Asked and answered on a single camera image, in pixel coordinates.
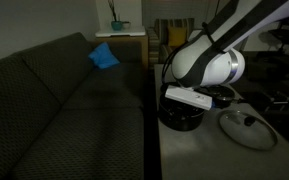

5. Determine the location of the blue throw pillow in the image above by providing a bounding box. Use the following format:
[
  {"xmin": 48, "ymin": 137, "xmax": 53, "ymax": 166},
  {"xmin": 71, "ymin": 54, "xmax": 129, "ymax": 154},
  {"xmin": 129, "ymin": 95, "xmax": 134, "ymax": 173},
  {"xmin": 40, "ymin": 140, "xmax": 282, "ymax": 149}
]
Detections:
[{"xmin": 88, "ymin": 42, "xmax": 120, "ymax": 69}]

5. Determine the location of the yellow cushion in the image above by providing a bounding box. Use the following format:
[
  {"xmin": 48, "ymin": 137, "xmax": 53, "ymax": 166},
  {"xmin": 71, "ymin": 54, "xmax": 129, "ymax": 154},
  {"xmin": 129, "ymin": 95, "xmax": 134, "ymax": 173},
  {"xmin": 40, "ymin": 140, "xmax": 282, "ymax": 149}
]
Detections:
[{"xmin": 168, "ymin": 27, "xmax": 187, "ymax": 46}]

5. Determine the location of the dark grey fabric sofa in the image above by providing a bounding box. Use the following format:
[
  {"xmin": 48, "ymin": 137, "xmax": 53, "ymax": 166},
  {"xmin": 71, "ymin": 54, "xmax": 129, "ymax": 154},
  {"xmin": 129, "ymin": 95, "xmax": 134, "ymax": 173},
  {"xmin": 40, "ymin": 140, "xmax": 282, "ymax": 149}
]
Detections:
[{"xmin": 0, "ymin": 33, "xmax": 144, "ymax": 180}]

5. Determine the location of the large black cooking pot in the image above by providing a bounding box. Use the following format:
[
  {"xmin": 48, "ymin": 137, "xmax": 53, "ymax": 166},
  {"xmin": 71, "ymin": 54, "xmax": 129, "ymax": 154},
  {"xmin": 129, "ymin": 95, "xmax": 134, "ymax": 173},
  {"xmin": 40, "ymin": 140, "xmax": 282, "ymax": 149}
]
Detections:
[{"xmin": 158, "ymin": 94, "xmax": 204, "ymax": 131}]

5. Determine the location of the white coffee table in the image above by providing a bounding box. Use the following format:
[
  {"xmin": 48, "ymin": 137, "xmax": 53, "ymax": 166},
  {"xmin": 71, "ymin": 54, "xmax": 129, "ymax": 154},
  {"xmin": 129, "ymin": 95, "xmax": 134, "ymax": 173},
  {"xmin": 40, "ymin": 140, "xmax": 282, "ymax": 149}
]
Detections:
[{"xmin": 153, "ymin": 63, "xmax": 289, "ymax": 180}]

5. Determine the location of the glass pot lid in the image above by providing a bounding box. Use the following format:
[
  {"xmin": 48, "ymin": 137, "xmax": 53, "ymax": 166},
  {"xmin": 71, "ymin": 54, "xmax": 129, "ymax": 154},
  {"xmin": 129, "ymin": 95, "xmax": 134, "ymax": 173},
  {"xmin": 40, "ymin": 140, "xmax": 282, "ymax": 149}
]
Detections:
[{"xmin": 218, "ymin": 110, "xmax": 278, "ymax": 151}]

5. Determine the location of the striped fabric armchair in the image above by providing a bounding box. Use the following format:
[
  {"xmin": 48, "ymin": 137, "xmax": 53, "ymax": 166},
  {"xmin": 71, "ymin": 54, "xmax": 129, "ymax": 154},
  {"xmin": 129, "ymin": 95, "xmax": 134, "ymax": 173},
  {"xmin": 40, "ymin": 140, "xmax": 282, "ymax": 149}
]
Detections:
[{"xmin": 147, "ymin": 18, "xmax": 194, "ymax": 67}]

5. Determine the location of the wooden side table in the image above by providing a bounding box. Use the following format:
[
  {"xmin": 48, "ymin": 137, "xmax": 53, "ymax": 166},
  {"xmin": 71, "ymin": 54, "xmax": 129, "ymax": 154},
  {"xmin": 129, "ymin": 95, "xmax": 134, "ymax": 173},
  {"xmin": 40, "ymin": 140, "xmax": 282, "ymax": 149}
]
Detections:
[{"xmin": 95, "ymin": 26, "xmax": 149, "ymax": 70}]

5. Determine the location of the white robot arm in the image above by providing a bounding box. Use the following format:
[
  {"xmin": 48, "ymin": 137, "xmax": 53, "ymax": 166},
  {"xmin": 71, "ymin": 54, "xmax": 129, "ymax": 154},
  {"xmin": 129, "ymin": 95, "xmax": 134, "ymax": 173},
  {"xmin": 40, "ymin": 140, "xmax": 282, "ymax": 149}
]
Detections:
[{"xmin": 172, "ymin": 0, "xmax": 289, "ymax": 87}]

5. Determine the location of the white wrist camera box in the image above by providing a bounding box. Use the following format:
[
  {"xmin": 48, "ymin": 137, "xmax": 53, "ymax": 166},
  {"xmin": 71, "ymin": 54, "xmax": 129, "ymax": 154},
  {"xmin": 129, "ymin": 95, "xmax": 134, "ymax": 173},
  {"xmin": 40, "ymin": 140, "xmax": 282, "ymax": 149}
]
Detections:
[{"xmin": 165, "ymin": 86, "xmax": 212, "ymax": 110}]

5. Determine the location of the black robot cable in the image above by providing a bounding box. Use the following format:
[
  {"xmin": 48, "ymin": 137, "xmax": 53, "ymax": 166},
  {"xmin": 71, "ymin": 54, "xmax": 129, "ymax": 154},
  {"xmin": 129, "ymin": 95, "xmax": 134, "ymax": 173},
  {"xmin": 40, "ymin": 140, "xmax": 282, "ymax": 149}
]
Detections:
[{"xmin": 161, "ymin": 39, "xmax": 192, "ymax": 84}]

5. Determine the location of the small white bowl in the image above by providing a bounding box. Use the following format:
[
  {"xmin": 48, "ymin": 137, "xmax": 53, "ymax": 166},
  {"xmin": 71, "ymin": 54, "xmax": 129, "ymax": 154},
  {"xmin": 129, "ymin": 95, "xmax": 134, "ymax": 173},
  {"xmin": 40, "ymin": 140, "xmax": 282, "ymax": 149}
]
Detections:
[{"xmin": 122, "ymin": 21, "xmax": 131, "ymax": 29}]

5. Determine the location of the teal potted plant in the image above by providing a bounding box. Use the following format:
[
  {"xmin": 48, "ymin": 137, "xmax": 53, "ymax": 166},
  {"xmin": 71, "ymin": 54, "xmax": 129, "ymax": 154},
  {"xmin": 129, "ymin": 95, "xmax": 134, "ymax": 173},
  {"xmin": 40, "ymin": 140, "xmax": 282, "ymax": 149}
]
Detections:
[{"xmin": 108, "ymin": 0, "xmax": 123, "ymax": 31}]

